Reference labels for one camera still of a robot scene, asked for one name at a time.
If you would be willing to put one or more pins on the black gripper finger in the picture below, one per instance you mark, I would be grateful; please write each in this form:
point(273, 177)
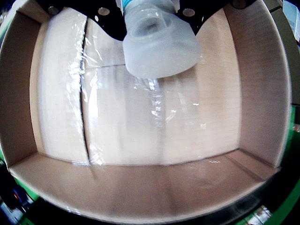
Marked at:
point(93, 9)
point(199, 9)

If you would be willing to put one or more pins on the shallow cardboard tray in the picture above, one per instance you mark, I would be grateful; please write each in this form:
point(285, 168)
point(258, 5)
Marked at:
point(140, 140)

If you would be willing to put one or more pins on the white bottle teal label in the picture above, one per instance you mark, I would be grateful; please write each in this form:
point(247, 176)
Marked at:
point(161, 54)

